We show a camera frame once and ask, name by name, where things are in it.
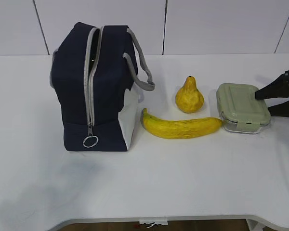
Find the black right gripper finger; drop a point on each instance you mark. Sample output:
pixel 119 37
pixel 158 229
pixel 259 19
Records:
pixel 279 88
pixel 280 110

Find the glass container green lid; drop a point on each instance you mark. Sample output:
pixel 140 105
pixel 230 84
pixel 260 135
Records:
pixel 239 109

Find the yellow pear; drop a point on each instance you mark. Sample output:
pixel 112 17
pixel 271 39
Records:
pixel 188 98

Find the yellow banana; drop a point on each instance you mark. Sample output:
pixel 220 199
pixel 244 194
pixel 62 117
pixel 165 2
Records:
pixel 179 129

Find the navy insulated lunch bag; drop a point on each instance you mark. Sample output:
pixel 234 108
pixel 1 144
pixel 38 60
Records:
pixel 93 73

